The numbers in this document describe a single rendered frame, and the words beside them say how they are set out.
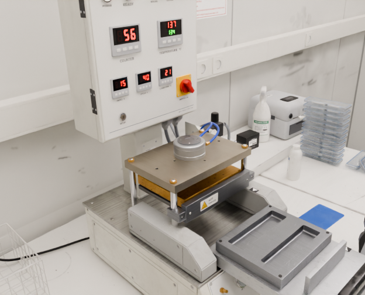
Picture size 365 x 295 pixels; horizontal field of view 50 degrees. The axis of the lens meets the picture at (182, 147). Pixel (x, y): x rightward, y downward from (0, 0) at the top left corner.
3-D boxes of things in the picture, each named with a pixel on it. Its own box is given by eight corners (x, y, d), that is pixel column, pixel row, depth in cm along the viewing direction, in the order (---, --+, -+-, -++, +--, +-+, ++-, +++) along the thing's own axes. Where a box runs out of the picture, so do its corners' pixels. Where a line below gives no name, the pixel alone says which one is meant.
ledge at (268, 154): (149, 181, 157) (148, 171, 155) (264, 124, 212) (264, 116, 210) (205, 209, 138) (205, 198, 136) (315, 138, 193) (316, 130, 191)
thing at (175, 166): (112, 184, 102) (107, 138, 97) (195, 147, 121) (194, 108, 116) (175, 222, 86) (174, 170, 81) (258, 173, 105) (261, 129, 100)
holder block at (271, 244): (215, 250, 85) (215, 240, 83) (268, 212, 97) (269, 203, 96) (280, 290, 74) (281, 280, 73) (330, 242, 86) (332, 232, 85)
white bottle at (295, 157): (301, 178, 157) (305, 145, 151) (293, 182, 154) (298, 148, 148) (291, 173, 161) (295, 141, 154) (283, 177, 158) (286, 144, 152)
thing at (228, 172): (138, 188, 100) (135, 155, 96) (198, 160, 113) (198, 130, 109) (185, 215, 88) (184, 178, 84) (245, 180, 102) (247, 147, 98)
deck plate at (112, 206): (82, 204, 111) (81, 201, 111) (171, 164, 133) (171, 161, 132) (198, 289, 81) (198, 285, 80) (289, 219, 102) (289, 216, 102)
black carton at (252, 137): (235, 148, 174) (236, 134, 171) (248, 143, 179) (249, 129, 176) (245, 152, 169) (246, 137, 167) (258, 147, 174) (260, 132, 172)
